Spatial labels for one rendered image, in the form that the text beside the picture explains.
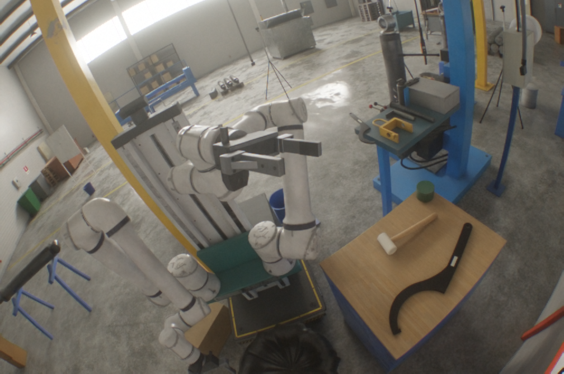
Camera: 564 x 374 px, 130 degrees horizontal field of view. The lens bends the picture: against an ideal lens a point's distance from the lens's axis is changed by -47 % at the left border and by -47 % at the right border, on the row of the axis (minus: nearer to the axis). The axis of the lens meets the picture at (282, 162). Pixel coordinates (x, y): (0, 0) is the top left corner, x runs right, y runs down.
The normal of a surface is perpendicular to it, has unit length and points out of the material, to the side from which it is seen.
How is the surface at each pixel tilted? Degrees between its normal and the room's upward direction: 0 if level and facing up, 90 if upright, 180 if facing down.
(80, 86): 90
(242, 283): 0
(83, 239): 100
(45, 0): 90
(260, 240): 8
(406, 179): 0
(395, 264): 0
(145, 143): 90
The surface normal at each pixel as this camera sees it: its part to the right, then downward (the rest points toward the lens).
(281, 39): 0.33, 0.45
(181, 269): -0.17, -0.79
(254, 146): 0.78, 0.13
